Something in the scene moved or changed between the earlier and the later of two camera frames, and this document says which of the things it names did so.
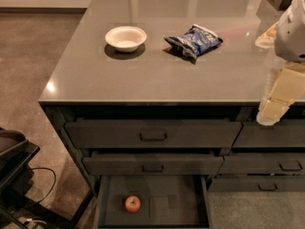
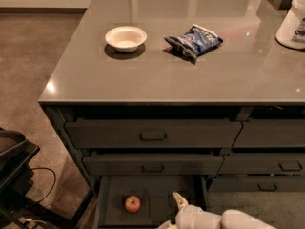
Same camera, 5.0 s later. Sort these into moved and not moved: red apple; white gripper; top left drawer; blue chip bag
Moved: white gripper
Not moved: top left drawer; blue chip bag; red apple
